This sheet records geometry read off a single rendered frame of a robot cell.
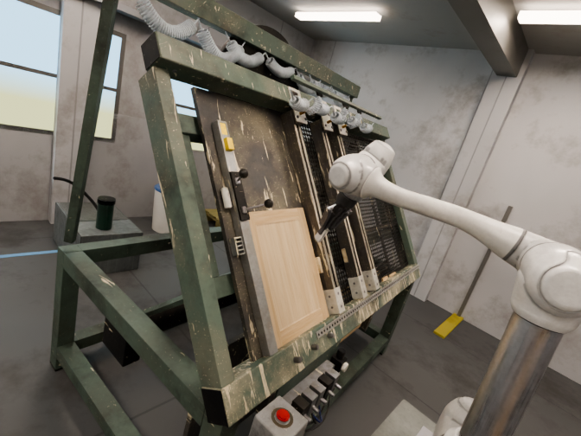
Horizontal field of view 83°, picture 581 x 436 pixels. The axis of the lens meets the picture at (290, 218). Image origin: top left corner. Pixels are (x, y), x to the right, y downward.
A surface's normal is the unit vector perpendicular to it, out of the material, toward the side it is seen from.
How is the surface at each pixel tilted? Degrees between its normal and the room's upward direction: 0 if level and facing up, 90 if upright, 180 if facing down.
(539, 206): 90
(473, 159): 90
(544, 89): 90
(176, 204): 90
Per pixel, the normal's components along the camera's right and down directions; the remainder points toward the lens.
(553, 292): -0.42, -0.05
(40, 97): 0.70, 0.38
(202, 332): -0.59, 0.07
